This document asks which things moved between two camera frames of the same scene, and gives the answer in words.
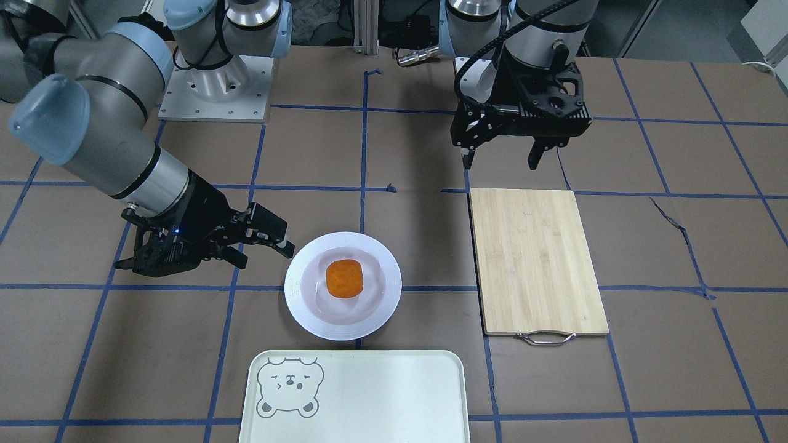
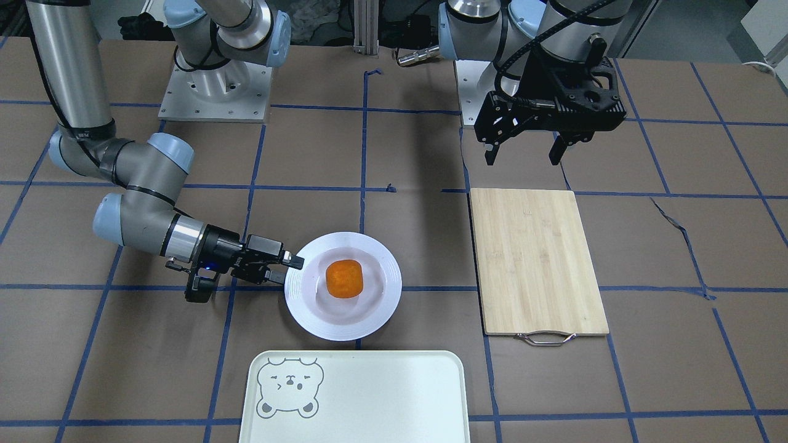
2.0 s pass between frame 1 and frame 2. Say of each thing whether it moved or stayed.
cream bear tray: stayed
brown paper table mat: stayed
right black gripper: moved
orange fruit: stayed
